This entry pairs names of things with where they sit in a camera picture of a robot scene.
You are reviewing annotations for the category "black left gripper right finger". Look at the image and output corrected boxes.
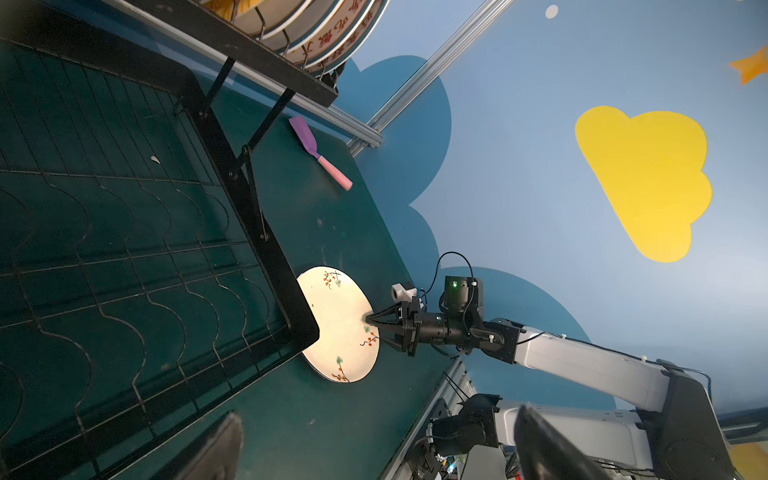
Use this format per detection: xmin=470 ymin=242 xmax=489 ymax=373
xmin=514 ymin=405 xmax=610 ymax=480

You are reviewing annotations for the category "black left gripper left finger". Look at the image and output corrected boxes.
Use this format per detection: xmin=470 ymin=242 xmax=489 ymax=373
xmin=151 ymin=411 xmax=243 ymax=480

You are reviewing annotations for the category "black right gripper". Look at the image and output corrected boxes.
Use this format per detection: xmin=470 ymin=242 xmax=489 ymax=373
xmin=365 ymin=299 xmax=422 ymax=357

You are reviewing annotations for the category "cream floral sprig plate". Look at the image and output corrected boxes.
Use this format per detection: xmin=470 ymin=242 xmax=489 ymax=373
xmin=298 ymin=266 xmax=380 ymax=383

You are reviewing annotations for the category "black wire dish rack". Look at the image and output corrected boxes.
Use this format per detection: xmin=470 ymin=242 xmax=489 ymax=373
xmin=1 ymin=1 xmax=319 ymax=479

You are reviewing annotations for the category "white cloud emblem plate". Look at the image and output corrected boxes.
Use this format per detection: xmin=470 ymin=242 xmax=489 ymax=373
xmin=233 ymin=0 xmax=342 ymax=54

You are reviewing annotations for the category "green rim lettered plate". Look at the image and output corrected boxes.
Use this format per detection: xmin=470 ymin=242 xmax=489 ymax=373
xmin=305 ymin=0 xmax=389 ymax=77

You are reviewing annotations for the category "orange sunburst plate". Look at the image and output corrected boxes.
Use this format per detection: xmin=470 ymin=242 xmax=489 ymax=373
xmin=285 ymin=0 xmax=374 ymax=69

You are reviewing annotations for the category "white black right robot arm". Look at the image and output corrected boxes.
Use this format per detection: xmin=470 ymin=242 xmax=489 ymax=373
xmin=365 ymin=276 xmax=737 ymax=479

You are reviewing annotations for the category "purple pink spatula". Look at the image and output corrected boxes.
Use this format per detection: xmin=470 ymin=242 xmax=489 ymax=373
xmin=289 ymin=116 xmax=353 ymax=191

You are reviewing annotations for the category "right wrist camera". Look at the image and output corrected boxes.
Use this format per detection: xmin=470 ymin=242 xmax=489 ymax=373
xmin=391 ymin=282 xmax=418 ymax=303

